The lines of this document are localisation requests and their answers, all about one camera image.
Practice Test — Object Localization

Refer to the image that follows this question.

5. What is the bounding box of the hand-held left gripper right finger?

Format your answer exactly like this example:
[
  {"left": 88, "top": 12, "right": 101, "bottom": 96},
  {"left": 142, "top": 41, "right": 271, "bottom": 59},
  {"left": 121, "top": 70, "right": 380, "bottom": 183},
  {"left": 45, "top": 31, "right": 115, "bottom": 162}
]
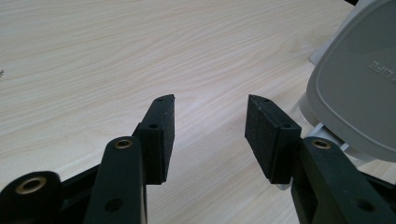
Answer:
[{"left": 244, "top": 93, "right": 396, "bottom": 224}]

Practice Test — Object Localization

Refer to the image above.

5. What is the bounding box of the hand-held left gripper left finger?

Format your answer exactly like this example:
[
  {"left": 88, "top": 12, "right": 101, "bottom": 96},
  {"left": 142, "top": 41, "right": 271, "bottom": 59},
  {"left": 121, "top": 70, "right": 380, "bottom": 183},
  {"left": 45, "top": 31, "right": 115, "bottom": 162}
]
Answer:
[{"left": 82, "top": 93, "right": 177, "bottom": 224}]

